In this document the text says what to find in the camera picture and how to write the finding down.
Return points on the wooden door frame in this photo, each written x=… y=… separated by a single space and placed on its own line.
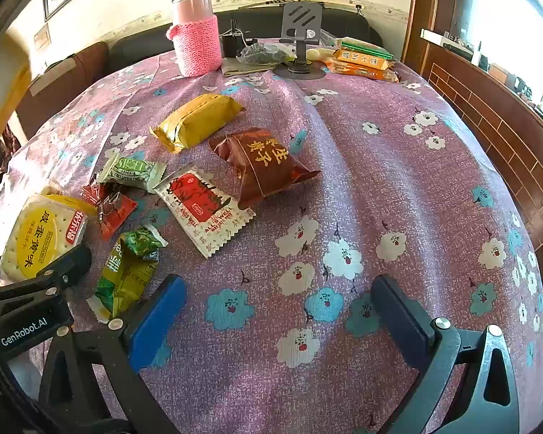
x=423 y=4

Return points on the clear plastic bag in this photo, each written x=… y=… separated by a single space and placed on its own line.
x=262 y=54

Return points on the orange biscuit packet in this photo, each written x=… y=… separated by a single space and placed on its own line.
x=362 y=72

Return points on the purple floral tablecloth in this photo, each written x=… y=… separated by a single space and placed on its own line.
x=344 y=167

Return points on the window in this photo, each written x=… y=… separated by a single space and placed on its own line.
x=511 y=13

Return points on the yellow snack packet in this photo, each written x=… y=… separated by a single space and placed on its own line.
x=194 y=120

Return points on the orange red small packet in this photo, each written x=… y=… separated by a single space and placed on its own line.
x=115 y=214

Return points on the yellow cracker packet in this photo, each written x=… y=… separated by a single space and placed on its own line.
x=36 y=235

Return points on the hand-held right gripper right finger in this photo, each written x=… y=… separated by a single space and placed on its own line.
x=398 y=321

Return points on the dark red small packet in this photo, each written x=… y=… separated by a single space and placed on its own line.
x=92 y=194

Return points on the pink thermos with knit sleeve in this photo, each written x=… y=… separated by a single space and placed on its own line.
x=197 y=45

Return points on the green white snack packet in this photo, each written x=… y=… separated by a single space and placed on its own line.
x=131 y=172

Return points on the black sofa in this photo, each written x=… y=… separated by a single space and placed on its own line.
x=135 y=47

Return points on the green biscuit packet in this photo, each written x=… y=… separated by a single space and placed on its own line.
x=366 y=46

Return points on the small black device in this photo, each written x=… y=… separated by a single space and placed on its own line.
x=228 y=40

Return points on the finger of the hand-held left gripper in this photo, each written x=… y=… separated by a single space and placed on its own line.
x=68 y=263

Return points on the small wall plaque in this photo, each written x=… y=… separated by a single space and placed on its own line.
x=41 y=38

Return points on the red white snack packet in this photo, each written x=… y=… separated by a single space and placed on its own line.
x=199 y=208

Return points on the orange-green packets at back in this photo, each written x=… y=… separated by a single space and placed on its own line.
x=362 y=58

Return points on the row of windowsill items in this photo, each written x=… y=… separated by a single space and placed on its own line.
x=520 y=86

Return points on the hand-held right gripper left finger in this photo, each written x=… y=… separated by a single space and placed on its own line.
x=156 y=321

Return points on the brown armchair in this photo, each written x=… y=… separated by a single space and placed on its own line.
x=54 y=90

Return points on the grey phone stand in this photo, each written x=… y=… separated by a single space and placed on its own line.
x=298 y=18

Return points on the brown snack packet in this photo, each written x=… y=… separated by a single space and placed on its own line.
x=262 y=167

